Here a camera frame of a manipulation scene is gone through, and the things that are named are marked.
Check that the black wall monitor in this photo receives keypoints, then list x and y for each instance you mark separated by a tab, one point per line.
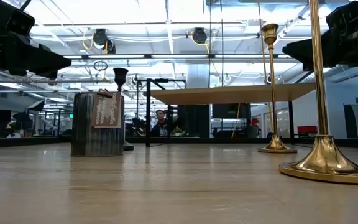
228	111

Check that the black candlestick holder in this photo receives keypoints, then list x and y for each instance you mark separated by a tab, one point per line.
120	76

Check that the dark standing panel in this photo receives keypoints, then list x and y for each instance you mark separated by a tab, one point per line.
350	121

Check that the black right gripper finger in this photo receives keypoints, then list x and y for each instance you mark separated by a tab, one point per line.
308	67
298	51

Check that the black studio softbox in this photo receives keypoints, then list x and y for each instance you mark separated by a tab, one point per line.
37	106

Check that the black metal frame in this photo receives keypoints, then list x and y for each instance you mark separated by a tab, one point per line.
161	80

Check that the small red object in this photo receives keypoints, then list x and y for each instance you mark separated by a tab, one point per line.
255	122

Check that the brown paper label tag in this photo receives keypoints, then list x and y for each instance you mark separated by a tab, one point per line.
106	110

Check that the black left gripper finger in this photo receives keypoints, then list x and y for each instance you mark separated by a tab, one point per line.
50	74
56	60

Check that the tall gold candlestick holder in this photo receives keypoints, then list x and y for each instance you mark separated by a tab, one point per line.
323	155

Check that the ribbed metal candle tin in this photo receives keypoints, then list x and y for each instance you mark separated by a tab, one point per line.
82	130

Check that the black table edge rail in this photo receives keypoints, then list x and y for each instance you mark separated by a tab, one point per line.
26	142

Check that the wooden shelf with black legs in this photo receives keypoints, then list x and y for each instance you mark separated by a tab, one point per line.
228	93

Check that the small green potted plant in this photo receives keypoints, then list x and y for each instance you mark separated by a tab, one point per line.
177	131

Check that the black cabinet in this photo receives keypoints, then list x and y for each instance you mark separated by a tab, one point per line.
194	121

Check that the long ceiling light strip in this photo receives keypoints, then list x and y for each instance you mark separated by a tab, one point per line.
117	56

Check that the person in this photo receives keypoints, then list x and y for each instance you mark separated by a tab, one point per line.
160	124

